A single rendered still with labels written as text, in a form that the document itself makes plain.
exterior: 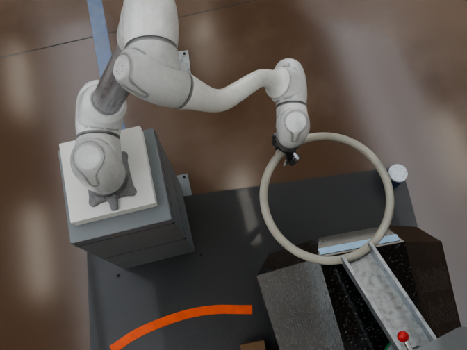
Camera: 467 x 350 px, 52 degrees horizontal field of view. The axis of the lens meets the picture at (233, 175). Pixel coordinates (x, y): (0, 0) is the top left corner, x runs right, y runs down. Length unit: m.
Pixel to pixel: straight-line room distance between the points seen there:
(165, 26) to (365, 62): 2.04
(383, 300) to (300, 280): 0.33
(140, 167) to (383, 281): 0.98
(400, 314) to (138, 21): 1.21
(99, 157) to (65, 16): 1.92
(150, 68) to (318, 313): 1.11
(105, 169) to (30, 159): 1.43
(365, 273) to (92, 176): 0.99
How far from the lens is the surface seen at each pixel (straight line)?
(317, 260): 1.72
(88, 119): 1.70
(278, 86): 1.54
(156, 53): 1.17
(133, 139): 1.92
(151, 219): 1.87
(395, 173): 2.68
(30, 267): 2.86
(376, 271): 1.76
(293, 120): 1.49
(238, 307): 2.57
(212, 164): 2.75
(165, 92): 1.17
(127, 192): 1.84
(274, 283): 1.96
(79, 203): 1.90
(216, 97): 1.29
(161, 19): 1.22
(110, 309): 2.67
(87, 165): 1.63
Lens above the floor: 2.58
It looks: 72 degrees down
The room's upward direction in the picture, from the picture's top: 6 degrees counter-clockwise
